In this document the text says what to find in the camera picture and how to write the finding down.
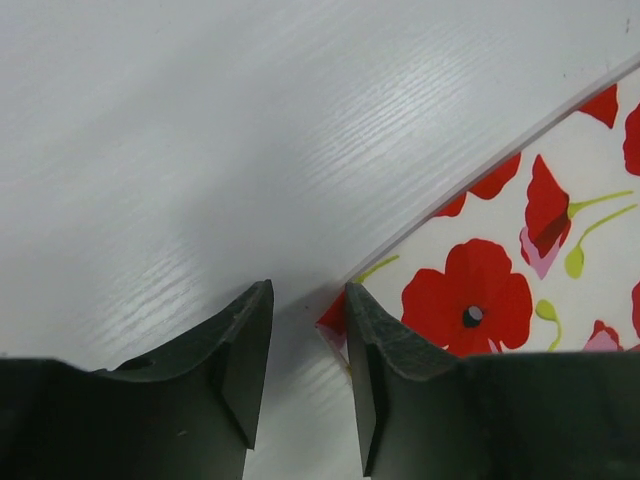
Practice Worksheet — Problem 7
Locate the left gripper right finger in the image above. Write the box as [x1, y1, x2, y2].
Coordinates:
[345, 283, 639, 479]

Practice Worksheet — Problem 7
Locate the red poppy print skirt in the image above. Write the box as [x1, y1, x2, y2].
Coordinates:
[314, 64, 640, 381]

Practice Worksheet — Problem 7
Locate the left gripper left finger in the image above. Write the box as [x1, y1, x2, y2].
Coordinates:
[1, 280, 274, 479]

